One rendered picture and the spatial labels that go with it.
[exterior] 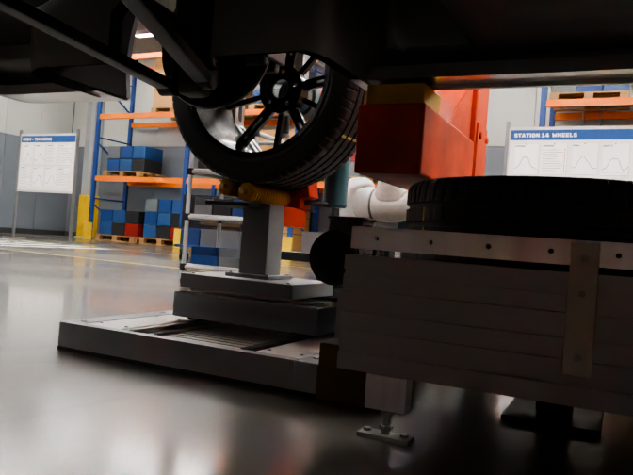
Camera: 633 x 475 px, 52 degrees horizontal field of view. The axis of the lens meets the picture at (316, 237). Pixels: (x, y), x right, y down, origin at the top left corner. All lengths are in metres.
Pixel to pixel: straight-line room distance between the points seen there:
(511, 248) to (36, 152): 11.75
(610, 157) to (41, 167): 9.12
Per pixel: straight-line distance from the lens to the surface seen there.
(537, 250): 1.14
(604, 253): 1.14
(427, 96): 1.53
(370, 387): 1.23
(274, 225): 2.08
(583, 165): 7.96
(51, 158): 12.29
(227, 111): 2.34
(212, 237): 7.56
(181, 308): 2.06
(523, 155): 8.07
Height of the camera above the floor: 0.36
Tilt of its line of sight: level
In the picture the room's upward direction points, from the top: 4 degrees clockwise
